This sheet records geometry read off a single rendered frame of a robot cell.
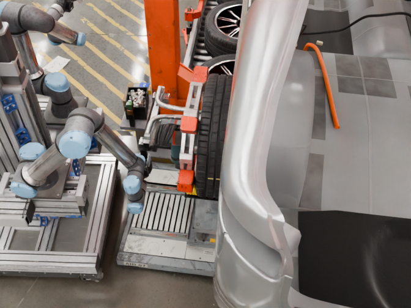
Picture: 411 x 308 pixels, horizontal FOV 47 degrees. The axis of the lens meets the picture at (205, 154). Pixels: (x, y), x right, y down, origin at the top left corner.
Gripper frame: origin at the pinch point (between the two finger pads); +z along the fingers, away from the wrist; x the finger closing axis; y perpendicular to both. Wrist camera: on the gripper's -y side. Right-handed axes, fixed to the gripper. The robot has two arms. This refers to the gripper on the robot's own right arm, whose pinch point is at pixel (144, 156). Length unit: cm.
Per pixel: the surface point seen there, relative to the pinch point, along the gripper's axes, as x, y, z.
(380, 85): -123, 22, 37
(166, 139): -12.7, 17.6, -3.8
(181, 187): -20.7, 2.1, -21.0
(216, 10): -35, -32, 187
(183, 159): -21.5, 12.8, -12.1
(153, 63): 1, 12, 60
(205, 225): -33, -60, -3
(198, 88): -27.0, 29.1, 20.8
